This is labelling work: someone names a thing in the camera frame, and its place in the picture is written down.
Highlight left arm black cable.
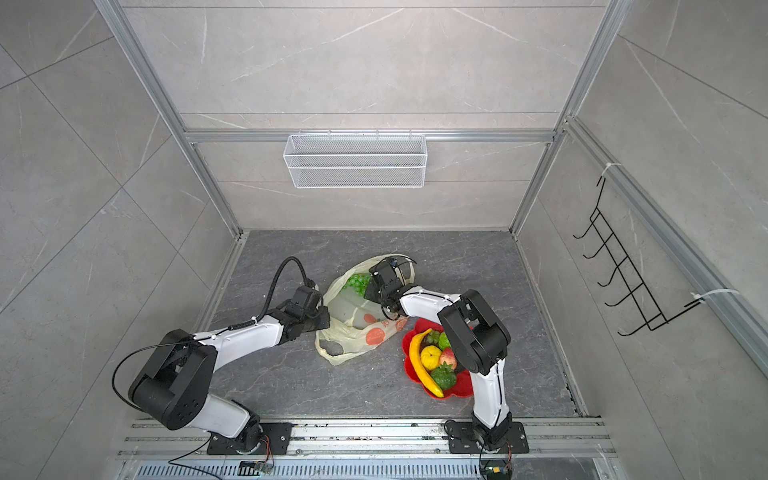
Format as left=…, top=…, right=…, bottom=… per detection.
left=257, top=256, right=316, bottom=325

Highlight red flower-shaped plate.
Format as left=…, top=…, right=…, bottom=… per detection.
left=401, top=318, right=473, bottom=400

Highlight aluminium mounting rail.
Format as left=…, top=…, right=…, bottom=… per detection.
left=114, top=418, right=617, bottom=460

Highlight cream plastic shopping bag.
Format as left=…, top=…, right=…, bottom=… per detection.
left=314, top=255, right=407, bottom=366

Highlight black wire hook rack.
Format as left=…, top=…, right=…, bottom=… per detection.
left=572, top=177, right=705, bottom=338

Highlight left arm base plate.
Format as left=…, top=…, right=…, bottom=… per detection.
left=206, top=422, right=293, bottom=456

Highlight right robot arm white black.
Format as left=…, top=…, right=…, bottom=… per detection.
left=365, top=257, right=512, bottom=451

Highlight yellow fake bell pepper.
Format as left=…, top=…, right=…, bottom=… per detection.
left=420, top=345, right=442, bottom=372

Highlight green fake grapes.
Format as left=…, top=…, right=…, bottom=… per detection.
left=342, top=273, right=371, bottom=297

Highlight yellow fake banana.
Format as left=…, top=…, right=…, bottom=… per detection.
left=408, top=329, right=444, bottom=398

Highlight green fake custard apple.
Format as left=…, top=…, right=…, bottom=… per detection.
left=437, top=332, right=451, bottom=351

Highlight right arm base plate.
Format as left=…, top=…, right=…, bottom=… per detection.
left=443, top=419, right=530, bottom=455

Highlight white wire mesh basket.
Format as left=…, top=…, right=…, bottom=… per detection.
left=283, top=133, right=428, bottom=189

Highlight red fake apple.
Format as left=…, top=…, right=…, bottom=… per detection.
left=439, top=348, right=458, bottom=370

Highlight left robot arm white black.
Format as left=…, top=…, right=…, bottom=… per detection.
left=128, top=286, right=330, bottom=438

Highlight green fake pepper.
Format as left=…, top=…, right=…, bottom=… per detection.
left=431, top=364, right=457, bottom=392

